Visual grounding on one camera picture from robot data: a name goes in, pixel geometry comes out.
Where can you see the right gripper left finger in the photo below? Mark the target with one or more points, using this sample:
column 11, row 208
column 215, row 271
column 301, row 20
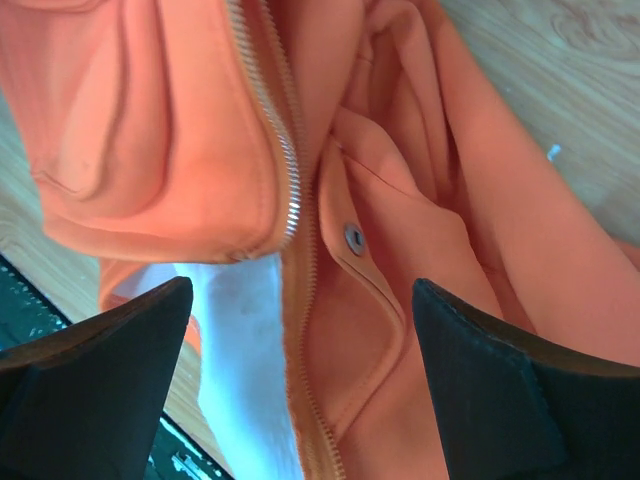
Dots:
column 85, row 402

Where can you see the orange zip jacket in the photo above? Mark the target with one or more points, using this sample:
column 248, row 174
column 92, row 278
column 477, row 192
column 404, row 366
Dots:
column 304, row 163

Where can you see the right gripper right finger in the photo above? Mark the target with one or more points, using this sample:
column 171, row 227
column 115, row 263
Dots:
column 512, row 405

